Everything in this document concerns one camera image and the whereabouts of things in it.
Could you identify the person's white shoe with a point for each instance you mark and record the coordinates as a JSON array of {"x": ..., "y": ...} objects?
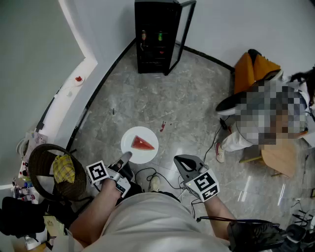
[{"x": 155, "y": 183}]

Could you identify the cream cardboard box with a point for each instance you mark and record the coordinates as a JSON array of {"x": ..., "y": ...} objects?
[{"x": 53, "y": 226}]

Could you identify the green drink can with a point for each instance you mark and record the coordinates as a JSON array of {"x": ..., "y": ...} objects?
[{"x": 160, "y": 36}]

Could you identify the yellow plaid cloth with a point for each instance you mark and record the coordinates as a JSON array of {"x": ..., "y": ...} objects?
[{"x": 64, "y": 169}]

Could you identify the black bag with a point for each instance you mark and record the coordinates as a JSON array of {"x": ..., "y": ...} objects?
[{"x": 19, "y": 216}]

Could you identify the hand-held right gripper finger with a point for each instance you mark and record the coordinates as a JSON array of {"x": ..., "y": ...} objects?
[
  {"x": 198, "y": 161},
  {"x": 180, "y": 167}
]

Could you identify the dark wicker basket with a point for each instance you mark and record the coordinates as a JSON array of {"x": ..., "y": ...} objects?
[{"x": 37, "y": 167}]

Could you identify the grey roller blind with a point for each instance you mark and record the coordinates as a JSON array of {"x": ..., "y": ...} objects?
[{"x": 32, "y": 61}]

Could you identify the white windowsill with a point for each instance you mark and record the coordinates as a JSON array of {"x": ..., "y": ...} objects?
[{"x": 66, "y": 108}]

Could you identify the white round plate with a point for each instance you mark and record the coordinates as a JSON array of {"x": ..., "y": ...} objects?
[{"x": 145, "y": 156}]

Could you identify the white printed bag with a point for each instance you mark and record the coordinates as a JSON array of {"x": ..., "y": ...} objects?
[{"x": 37, "y": 141}]

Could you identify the black mini fridge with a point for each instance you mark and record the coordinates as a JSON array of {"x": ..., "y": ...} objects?
[{"x": 152, "y": 56}]

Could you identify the red watermelon slice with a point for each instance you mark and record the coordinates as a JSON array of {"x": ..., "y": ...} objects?
[{"x": 140, "y": 143}]

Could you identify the orange cushion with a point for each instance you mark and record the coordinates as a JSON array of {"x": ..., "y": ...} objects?
[{"x": 267, "y": 66}]

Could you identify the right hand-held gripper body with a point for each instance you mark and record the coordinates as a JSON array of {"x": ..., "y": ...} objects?
[{"x": 205, "y": 185}]

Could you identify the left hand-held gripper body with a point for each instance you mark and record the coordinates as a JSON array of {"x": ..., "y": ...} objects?
[{"x": 97, "y": 172}]

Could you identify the person's left hand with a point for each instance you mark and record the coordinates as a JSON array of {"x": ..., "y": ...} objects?
[{"x": 119, "y": 165}]

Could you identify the orange sofa chair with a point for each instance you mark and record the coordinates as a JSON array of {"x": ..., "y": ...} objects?
[{"x": 242, "y": 73}]

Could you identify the wooden table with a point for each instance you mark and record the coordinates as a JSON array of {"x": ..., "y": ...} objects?
[{"x": 280, "y": 157}]

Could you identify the person's right forearm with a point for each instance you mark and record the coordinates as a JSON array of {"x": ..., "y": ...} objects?
[{"x": 219, "y": 216}]

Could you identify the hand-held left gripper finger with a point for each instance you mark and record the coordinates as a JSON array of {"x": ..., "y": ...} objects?
[{"x": 125, "y": 157}]

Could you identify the small plate of red fruit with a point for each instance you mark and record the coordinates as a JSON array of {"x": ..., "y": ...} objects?
[{"x": 79, "y": 80}]

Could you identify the person's left forearm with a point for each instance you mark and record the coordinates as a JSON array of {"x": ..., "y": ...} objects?
[{"x": 94, "y": 214}]

